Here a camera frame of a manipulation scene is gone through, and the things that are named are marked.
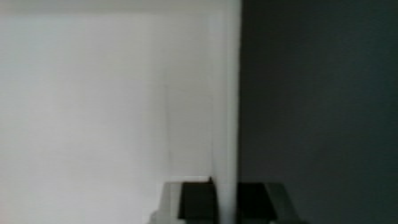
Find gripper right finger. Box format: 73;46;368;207
236;183;309;224

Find white front drawer tray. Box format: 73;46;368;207
0;0;242;224

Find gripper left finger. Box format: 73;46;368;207
147;177;217;224

